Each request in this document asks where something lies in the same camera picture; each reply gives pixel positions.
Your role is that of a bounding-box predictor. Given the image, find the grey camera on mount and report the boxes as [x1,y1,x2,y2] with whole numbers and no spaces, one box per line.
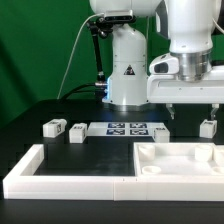
[104,10,134,23]

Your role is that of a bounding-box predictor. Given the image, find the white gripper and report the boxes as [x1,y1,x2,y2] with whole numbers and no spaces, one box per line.
[147,54,224,120]

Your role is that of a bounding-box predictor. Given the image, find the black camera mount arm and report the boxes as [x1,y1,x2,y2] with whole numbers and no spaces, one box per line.
[87,16,118,88]

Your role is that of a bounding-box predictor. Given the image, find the white fiducial marker plate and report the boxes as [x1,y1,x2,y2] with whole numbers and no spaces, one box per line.
[87,122,169,137]

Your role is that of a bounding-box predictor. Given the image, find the white U-shaped obstacle fence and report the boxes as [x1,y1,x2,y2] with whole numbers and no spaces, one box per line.
[3,144,224,201]

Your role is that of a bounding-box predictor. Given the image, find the white square tabletop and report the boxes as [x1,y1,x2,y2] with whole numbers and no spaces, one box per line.
[133,142,224,183]

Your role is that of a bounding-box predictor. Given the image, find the grey cable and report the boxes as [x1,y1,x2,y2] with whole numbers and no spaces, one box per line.
[57,12,106,100]

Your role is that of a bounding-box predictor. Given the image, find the black cables at base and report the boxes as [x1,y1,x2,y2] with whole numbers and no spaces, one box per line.
[59,82,108,101]

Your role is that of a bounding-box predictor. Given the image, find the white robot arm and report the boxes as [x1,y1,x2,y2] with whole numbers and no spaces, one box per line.
[89,0,224,110]

